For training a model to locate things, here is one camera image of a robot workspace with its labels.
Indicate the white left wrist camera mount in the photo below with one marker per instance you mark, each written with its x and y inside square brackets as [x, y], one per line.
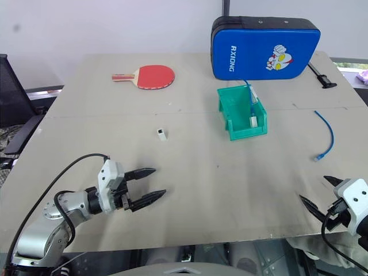
[110, 176]

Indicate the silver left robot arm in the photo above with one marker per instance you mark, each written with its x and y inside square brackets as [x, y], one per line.
[37, 233]

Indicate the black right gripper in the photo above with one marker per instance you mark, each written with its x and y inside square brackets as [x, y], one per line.
[339, 217]

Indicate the blue RXIONG kick pad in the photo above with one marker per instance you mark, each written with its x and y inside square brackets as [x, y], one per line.
[258, 51]

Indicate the purple object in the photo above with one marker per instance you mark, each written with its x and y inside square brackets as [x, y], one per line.
[362, 76]

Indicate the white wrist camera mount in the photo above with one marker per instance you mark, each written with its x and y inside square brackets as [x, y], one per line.
[110, 176]
[355, 195]

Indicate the red table tennis paddle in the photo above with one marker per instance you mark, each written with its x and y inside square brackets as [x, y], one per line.
[155, 76]

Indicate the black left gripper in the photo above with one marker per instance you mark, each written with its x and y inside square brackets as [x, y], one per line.
[123, 198]

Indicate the small white adapter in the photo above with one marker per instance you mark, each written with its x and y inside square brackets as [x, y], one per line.
[162, 135]

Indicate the black office chair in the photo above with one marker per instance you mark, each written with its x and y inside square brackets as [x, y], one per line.
[14, 95]

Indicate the green plastic bin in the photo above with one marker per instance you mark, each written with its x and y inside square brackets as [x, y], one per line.
[236, 116]

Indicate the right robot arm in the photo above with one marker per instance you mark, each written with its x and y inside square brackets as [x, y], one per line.
[364, 231]

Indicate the grey robot torso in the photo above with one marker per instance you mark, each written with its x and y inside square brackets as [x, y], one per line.
[178, 268]

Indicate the black pole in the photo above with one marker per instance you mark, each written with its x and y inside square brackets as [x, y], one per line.
[226, 8]

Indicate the patterned fabric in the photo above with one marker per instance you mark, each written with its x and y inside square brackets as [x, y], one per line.
[7, 136]

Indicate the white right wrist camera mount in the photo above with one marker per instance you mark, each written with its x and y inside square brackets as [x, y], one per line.
[355, 195]

